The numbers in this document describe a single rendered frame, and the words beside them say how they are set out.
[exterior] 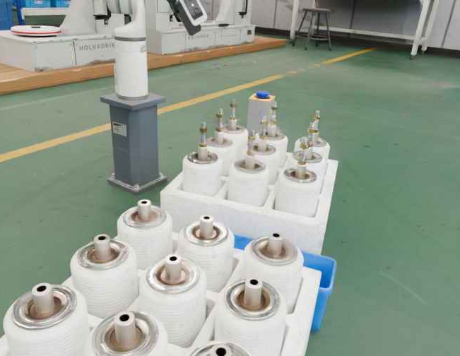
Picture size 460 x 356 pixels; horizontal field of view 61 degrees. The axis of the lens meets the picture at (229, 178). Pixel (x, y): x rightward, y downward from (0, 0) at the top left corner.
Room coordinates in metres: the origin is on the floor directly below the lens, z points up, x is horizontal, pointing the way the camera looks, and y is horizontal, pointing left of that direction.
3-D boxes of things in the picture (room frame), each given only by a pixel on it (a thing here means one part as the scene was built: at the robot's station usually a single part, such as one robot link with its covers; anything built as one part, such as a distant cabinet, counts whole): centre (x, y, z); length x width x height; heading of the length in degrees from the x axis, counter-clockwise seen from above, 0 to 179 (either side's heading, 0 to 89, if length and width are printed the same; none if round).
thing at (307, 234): (0.95, -0.08, 0.09); 0.39 x 0.39 x 0.18; 74
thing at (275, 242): (0.51, -0.08, 0.26); 0.02 x 0.02 x 0.03
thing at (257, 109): (1.25, -0.09, 0.16); 0.07 x 0.07 x 0.31; 74
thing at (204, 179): (0.87, 0.07, 0.16); 0.10 x 0.10 x 0.18
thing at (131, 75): (1.21, 0.32, 0.39); 0.09 x 0.09 x 0.17; 57
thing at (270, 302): (0.40, -0.04, 0.25); 0.08 x 0.08 x 0.01
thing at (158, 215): (0.59, 0.15, 0.25); 0.08 x 0.08 x 0.01
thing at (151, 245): (0.59, 0.15, 0.16); 0.10 x 0.10 x 0.18
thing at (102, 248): (0.48, 0.18, 0.26); 0.02 x 0.02 x 0.03
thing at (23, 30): (2.75, 1.35, 0.29); 0.30 x 0.30 x 0.06
